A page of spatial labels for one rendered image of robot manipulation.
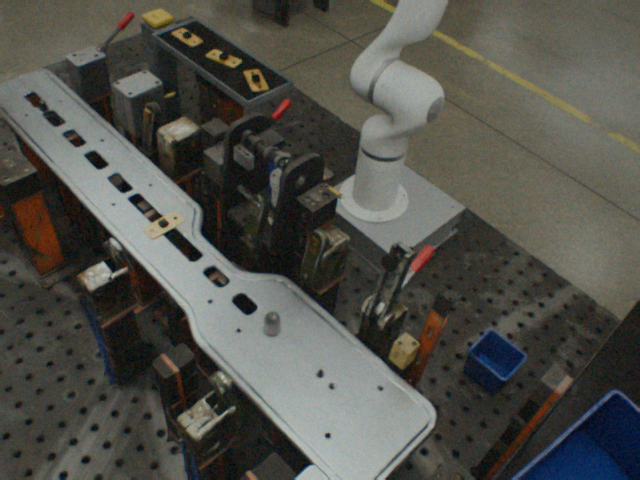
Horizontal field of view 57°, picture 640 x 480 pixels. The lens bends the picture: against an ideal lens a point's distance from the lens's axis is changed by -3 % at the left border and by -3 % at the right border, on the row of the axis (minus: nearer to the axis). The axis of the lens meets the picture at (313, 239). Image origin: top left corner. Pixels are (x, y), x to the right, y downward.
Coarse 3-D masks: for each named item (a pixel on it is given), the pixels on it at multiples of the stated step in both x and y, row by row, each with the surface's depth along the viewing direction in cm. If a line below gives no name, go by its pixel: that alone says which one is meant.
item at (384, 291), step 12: (396, 252) 99; (408, 252) 97; (384, 264) 97; (396, 264) 96; (408, 264) 98; (384, 276) 102; (396, 276) 100; (384, 288) 104; (396, 288) 101; (372, 300) 106; (384, 300) 105; (372, 312) 109; (384, 312) 105
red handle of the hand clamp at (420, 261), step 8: (424, 248) 108; (432, 248) 108; (416, 256) 108; (424, 256) 107; (416, 264) 107; (424, 264) 107; (408, 272) 107; (416, 272) 107; (408, 280) 107; (384, 304) 107; (376, 312) 107
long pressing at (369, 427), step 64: (64, 128) 144; (128, 192) 131; (192, 320) 111; (256, 320) 112; (320, 320) 113; (256, 384) 103; (320, 384) 104; (384, 384) 105; (320, 448) 96; (384, 448) 97
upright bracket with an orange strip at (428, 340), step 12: (444, 300) 94; (432, 312) 98; (444, 312) 96; (432, 324) 99; (444, 324) 98; (420, 336) 104; (432, 336) 101; (420, 348) 105; (432, 348) 103; (420, 360) 108; (408, 372) 112; (420, 372) 109
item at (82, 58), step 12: (72, 60) 153; (84, 60) 154; (96, 60) 155; (72, 72) 156; (84, 72) 154; (96, 72) 157; (84, 84) 157; (96, 84) 159; (108, 84) 162; (84, 96) 159; (96, 96) 161; (108, 96) 165; (96, 108) 165; (108, 108) 168; (108, 120) 170
